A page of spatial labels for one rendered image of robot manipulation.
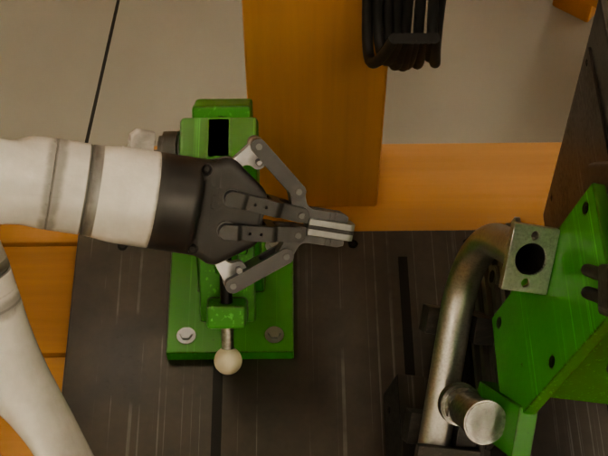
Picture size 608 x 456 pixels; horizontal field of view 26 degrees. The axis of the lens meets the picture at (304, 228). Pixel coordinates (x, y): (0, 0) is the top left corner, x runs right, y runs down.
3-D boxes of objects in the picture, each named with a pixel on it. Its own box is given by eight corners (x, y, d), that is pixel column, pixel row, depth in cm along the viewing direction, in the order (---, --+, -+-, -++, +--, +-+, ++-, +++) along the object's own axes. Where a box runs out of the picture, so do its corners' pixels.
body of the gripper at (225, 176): (137, 262, 98) (260, 280, 100) (156, 151, 97) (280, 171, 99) (132, 242, 106) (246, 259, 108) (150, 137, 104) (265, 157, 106)
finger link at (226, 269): (194, 245, 104) (218, 228, 104) (228, 290, 105) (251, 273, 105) (197, 251, 102) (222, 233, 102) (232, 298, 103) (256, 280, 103)
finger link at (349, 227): (308, 226, 103) (355, 233, 104) (310, 218, 103) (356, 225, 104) (303, 221, 105) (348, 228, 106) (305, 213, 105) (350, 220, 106)
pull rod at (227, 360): (242, 379, 130) (240, 350, 125) (213, 380, 130) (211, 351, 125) (243, 331, 133) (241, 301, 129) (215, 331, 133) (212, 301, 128)
